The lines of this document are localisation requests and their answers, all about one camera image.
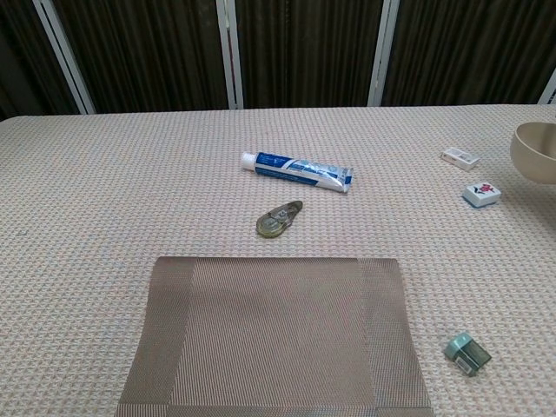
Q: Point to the brown woven placemat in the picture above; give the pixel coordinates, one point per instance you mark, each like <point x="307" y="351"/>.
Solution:
<point x="278" y="339"/>

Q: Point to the pink bowl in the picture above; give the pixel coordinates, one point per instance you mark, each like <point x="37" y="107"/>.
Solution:
<point x="534" y="156"/>

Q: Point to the correction tape dispenser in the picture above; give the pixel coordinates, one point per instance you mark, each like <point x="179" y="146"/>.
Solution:
<point x="273" y="223"/>

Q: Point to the blue white toothpaste tube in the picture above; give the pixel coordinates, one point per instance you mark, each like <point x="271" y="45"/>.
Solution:
<point x="299" y="170"/>

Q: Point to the dark pleated partition panel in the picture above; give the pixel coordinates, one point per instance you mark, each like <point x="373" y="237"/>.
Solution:
<point x="469" y="52"/>
<point x="304" y="52"/>
<point x="21" y="56"/>
<point x="147" y="52"/>

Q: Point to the pink woven tablecloth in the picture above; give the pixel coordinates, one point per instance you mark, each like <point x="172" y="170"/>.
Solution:
<point x="87" y="217"/>

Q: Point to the mahjong tile red flower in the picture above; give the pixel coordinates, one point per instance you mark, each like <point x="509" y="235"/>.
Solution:
<point x="481" y="194"/>

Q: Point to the green pencil sharpener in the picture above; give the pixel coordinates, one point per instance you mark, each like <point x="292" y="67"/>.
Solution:
<point x="468" y="352"/>

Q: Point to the white partition frame post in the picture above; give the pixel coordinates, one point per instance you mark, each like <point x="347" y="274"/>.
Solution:
<point x="382" y="56"/>
<point x="548" y="89"/>
<point x="65" y="56"/>
<point x="230" y="56"/>

